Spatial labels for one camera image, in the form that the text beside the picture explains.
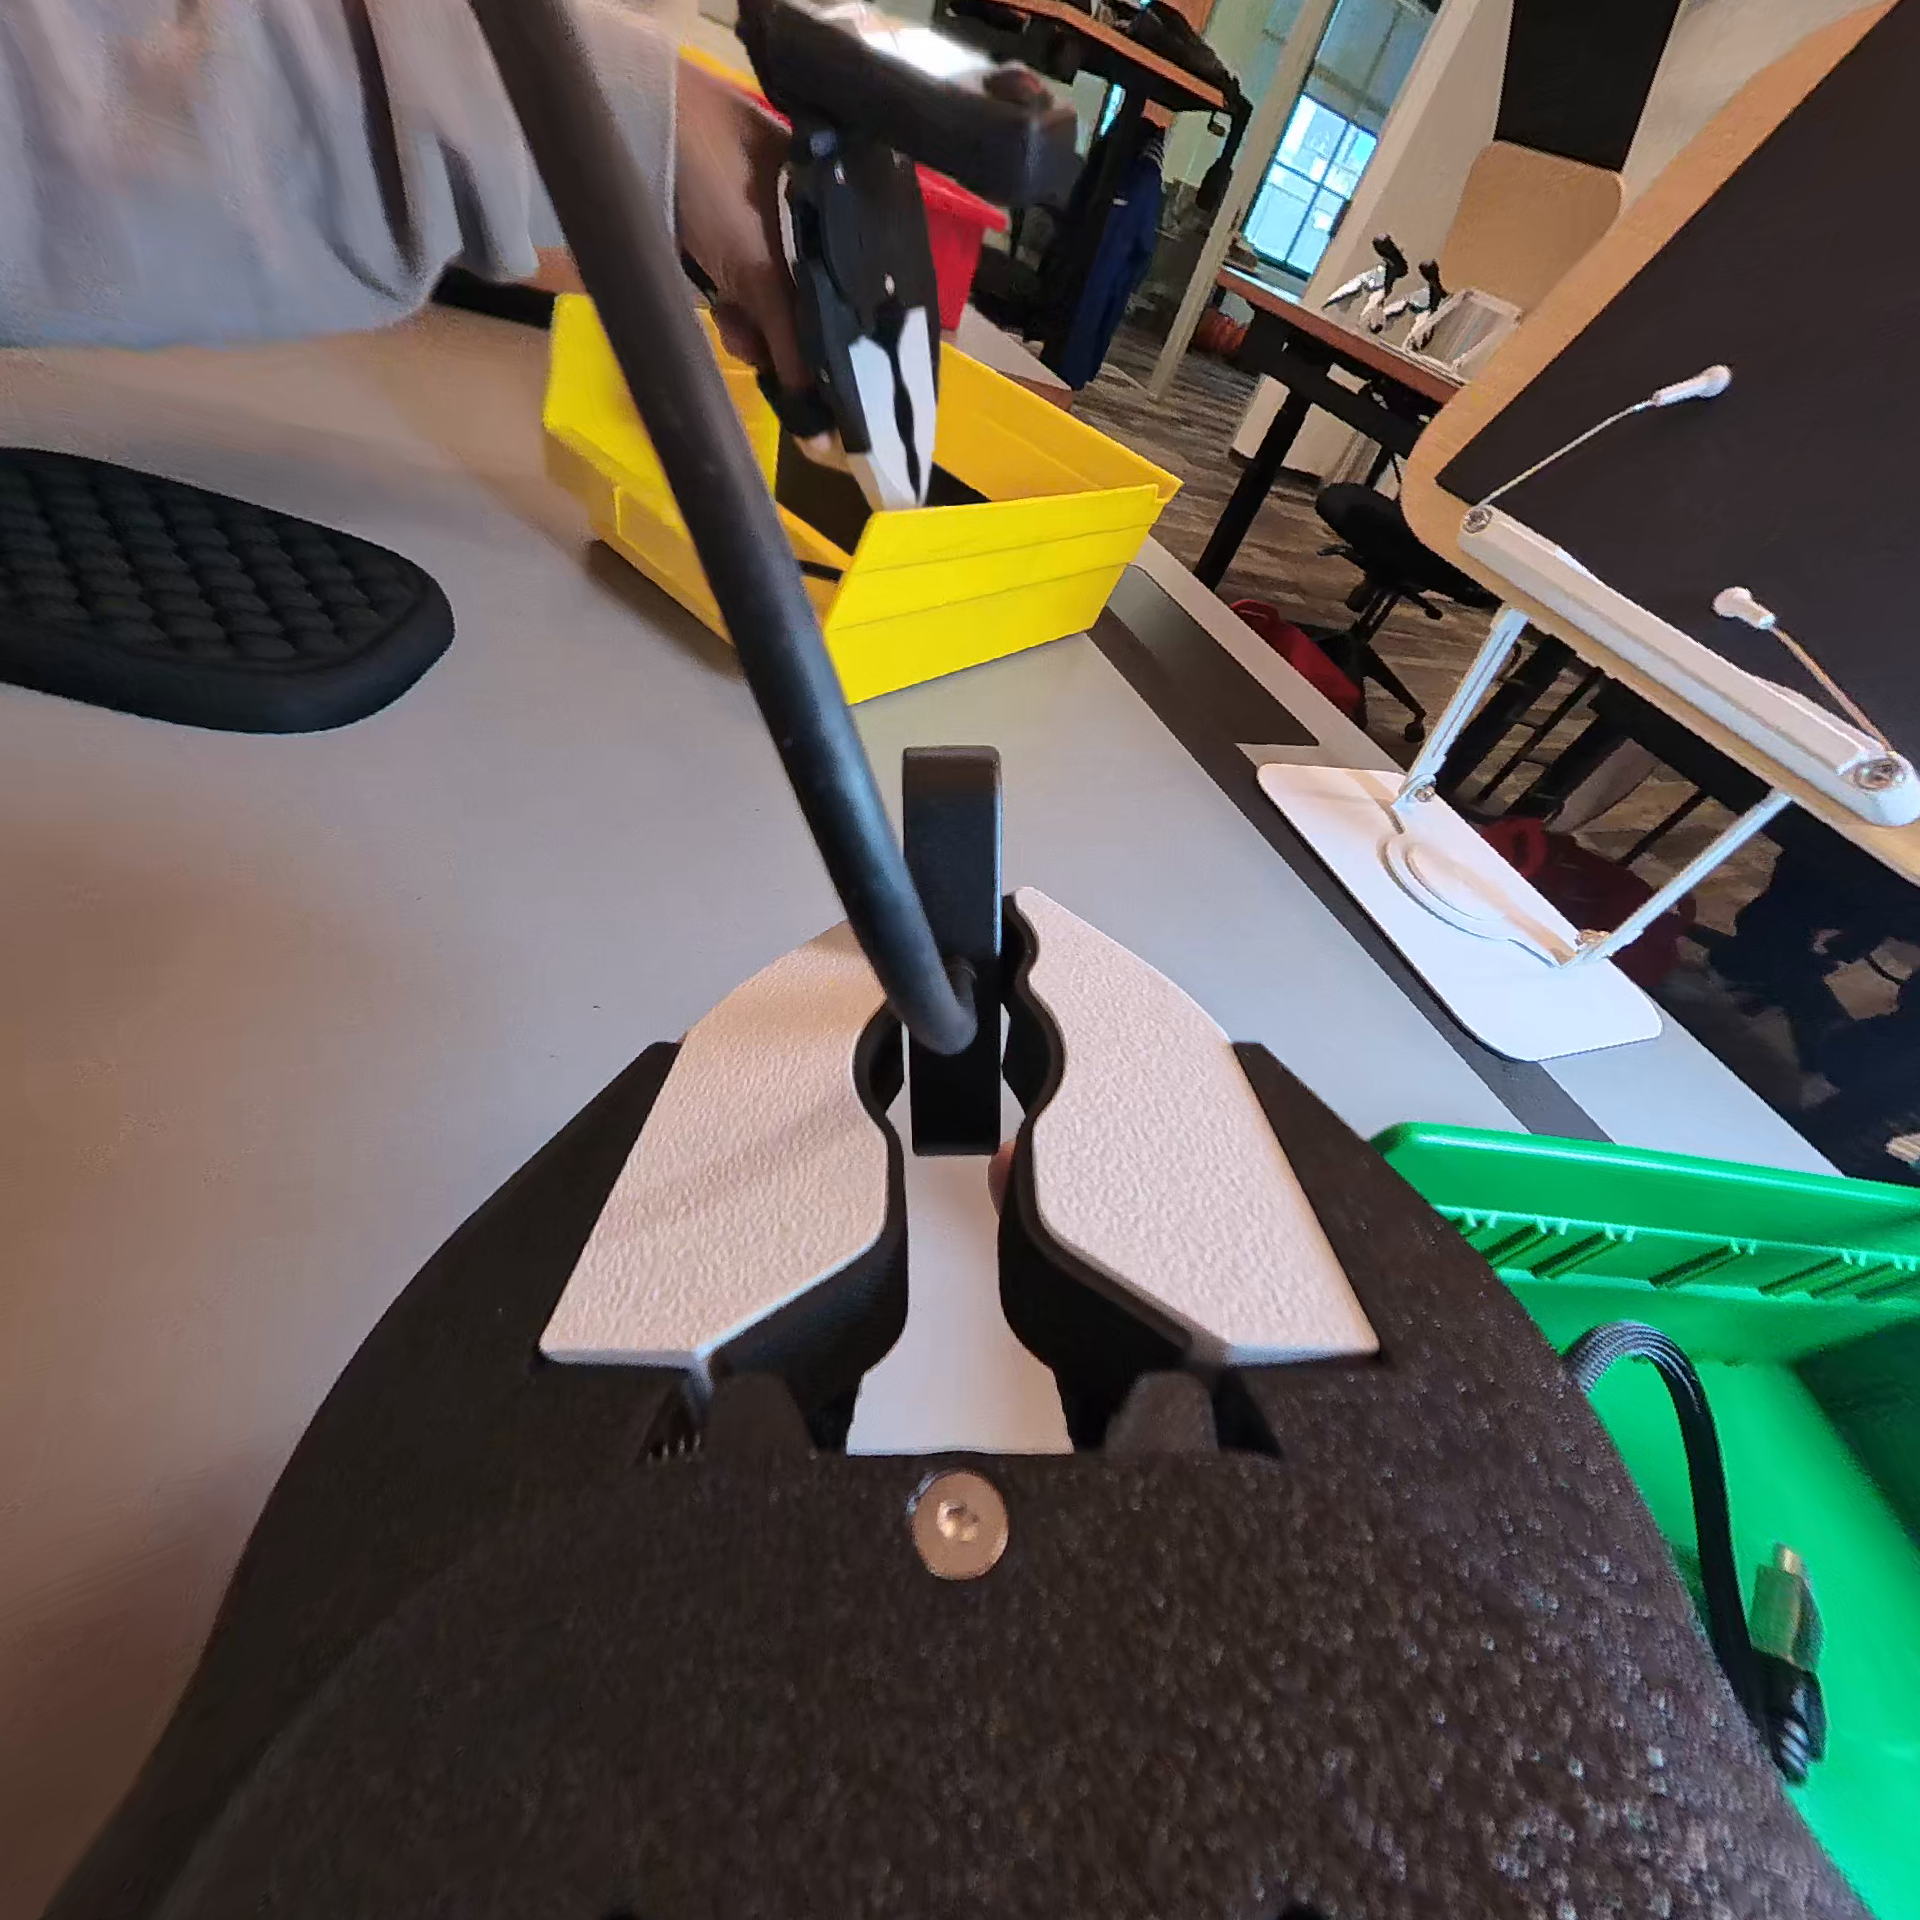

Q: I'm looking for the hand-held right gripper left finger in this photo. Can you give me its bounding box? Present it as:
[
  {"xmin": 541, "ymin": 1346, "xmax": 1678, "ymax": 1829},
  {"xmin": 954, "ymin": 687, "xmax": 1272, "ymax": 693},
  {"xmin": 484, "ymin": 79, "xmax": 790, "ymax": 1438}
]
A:
[{"xmin": 538, "ymin": 919, "xmax": 912, "ymax": 1374}]

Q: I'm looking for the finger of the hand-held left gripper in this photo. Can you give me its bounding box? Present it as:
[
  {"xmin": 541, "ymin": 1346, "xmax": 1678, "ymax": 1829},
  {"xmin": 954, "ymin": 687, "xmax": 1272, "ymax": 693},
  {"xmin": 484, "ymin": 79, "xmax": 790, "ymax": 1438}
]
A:
[
  {"xmin": 838, "ymin": 333, "xmax": 927, "ymax": 511},
  {"xmin": 894, "ymin": 311, "xmax": 943, "ymax": 511}
]

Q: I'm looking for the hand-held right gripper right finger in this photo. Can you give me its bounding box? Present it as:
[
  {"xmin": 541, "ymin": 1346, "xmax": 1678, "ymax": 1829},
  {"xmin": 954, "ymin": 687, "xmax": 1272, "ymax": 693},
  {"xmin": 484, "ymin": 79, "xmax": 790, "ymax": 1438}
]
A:
[{"xmin": 994, "ymin": 884, "xmax": 1383, "ymax": 1374}]

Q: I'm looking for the smooth black hub cable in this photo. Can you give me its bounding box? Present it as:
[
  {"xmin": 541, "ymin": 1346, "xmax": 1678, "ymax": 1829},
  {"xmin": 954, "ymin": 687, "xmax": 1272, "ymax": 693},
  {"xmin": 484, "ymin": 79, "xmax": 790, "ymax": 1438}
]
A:
[{"xmin": 471, "ymin": 0, "xmax": 984, "ymax": 1055}]

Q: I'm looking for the yellow plastic bin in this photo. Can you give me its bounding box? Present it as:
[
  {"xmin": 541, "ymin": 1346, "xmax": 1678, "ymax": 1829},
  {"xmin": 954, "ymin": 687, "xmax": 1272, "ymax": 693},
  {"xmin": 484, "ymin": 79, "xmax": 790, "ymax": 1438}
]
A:
[{"xmin": 540, "ymin": 293, "xmax": 1187, "ymax": 705}]

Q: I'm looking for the black plastic adapter hub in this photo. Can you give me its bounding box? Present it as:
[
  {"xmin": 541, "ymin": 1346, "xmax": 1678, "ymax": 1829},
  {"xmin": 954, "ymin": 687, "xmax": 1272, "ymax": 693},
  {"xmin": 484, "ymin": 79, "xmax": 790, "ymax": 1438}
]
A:
[{"xmin": 900, "ymin": 744, "xmax": 1007, "ymax": 1160}]

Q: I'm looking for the green plastic bin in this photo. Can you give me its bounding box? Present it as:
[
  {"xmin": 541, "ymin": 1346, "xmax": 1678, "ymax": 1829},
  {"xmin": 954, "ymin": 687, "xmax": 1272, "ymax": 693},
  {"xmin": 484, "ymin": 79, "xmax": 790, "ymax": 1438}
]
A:
[{"xmin": 1372, "ymin": 1121, "xmax": 1920, "ymax": 1920}]

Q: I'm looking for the person's left hand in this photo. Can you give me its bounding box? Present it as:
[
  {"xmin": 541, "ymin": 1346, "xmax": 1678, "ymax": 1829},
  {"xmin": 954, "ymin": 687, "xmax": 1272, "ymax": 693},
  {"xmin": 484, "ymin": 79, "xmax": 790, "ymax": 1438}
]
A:
[{"xmin": 674, "ymin": 65, "xmax": 811, "ymax": 393}]

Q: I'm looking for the red plastic bin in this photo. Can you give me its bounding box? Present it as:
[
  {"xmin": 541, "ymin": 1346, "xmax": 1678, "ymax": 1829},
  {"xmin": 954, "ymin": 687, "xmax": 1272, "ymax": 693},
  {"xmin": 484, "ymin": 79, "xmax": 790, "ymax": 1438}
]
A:
[{"xmin": 682, "ymin": 46, "xmax": 1010, "ymax": 335}]

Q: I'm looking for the blue jacket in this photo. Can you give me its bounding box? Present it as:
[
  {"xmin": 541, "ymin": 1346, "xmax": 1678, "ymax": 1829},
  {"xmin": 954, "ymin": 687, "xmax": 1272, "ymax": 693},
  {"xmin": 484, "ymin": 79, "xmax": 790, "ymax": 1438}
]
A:
[{"xmin": 1046, "ymin": 134, "xmax": 1168, "ymax": 394}]

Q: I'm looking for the white metal stand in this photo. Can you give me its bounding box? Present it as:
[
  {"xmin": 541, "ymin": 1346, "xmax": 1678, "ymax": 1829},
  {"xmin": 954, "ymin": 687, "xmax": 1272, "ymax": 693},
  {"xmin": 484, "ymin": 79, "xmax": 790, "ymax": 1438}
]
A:
[{"xmin": 1256, "ymin": 364, "xmax": 1920, "ymax": 1064}]

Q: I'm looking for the black office chair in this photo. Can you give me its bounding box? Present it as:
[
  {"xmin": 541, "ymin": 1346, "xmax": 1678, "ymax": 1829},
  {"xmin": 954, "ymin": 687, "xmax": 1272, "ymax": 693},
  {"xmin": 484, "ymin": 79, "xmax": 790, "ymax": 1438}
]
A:
[{"xmin": 1314, "ymin": 479, "xmax": 1501, "ymax": 744}]

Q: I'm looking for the wooden chair black backrest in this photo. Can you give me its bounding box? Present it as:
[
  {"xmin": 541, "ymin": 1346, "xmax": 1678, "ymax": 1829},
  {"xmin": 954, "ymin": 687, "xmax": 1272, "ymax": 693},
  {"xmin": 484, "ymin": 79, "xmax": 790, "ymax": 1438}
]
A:
[{"xmin": 1440, "ymin": 0, "xmax": 1684, "ymax": 309}]

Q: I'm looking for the black braided hdmi cable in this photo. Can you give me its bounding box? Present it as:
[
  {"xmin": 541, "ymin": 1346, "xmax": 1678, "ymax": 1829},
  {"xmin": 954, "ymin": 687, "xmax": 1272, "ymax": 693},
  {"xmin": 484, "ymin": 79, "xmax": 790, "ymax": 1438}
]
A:
[{"xmin": 1564, "ymin": 1319, "xmax": 1832, "ymax": 1784}]

